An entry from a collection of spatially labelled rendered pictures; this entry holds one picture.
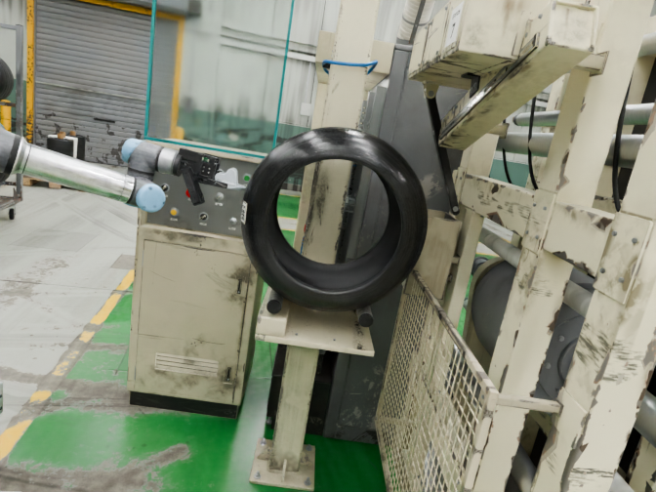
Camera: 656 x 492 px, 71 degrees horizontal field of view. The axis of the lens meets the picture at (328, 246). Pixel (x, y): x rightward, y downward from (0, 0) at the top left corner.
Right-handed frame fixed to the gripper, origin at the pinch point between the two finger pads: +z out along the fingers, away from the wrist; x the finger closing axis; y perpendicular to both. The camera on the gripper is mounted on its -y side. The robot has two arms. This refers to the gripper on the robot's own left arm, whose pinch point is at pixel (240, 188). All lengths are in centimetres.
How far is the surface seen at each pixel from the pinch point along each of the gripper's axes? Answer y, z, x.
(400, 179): 17.0, 43.6, -11.1
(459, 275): -12, 81, 21
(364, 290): -16.9, 43.6, -11.6
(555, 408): -15, 79, -59
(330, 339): -37, 39, -7
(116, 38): 75, -416, 838
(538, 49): 50, 55, -44
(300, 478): -115, 49, 24
